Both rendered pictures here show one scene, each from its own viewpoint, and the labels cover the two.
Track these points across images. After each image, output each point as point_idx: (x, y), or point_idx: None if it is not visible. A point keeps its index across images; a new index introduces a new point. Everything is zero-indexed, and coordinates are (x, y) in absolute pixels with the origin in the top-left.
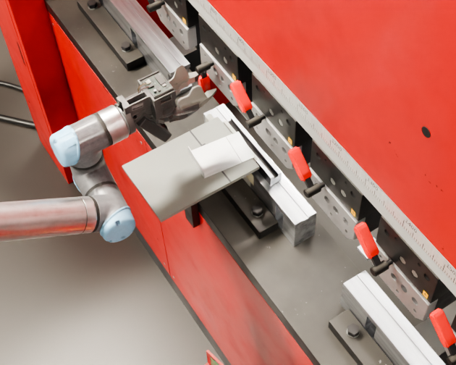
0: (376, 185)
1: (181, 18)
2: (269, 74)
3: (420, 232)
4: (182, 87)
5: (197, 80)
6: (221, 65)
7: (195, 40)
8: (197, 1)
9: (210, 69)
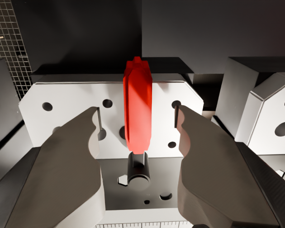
0: None
1: (266, 160)
2: None
3: None
4: (188, 147)
5: None
6: (106, 162)
7: (245, 109)
8: (182, 220)
9: (154, 117)
